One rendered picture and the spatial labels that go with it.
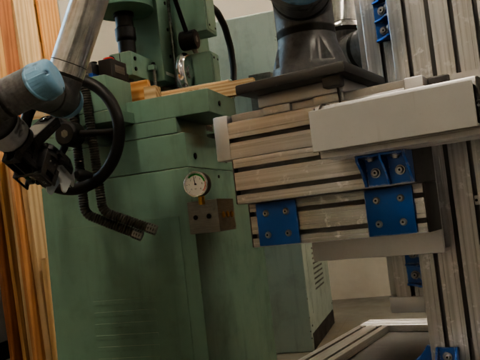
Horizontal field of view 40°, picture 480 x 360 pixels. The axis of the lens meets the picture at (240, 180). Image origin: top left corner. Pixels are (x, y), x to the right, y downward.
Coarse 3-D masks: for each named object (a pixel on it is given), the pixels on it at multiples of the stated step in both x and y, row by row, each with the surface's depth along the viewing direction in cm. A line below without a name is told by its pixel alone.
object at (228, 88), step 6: (252, 78) 177; (216, 84) 180; (222, 84) 180; (228, 84) 179; (234, 84) 179; (186, 90) 183; (216, 90) 180; (222, 90) 180; (228, 90) 179; (234, 90) 179; (228, 96) 180
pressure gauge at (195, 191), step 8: (192, 176) 158; (200, 176) 158; (208, 176) 159; (184, 184) 159; (192, 184) 158; (200, 184) 158; (208, 184) 158; (192, 192) 158; (200, 192) 158; (208, 192) 160; (200, 200) 160
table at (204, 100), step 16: (160, 96) 169; (176, 96) 167; (192, 96) 166; (208, 96) 164; (224, 96) 176; (96, 112) 164; (128, 112) 168; (144, 112) 170; (160, 112) 168; (176, 112) 167; (192, 112) 166; (208, 112) 166; (224, 112) 175; (96, 128) 170
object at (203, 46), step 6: (174, 6) 206; (180, 6) 205; (174, 12) 206; (174, 18) 206; (174, 24) 206; (180, 24) 205; (174, 30) 205; (180, 30) 205; (174, 36) 205; (174, 42) 205; (204, 42) 221; (180, 48) 205; (204, 48) 220; (210, 132) 215
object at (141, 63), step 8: (120, 56) 185; (128, 56) 185; (136, 56) 188; (128, 64) 185; (136, 64) 187; (144, 64) 192; (128, 72) 185; (136, 72) 187; (144, 72) 191; (152, 72) 197; (136, 80) 192; (152, 80) 196
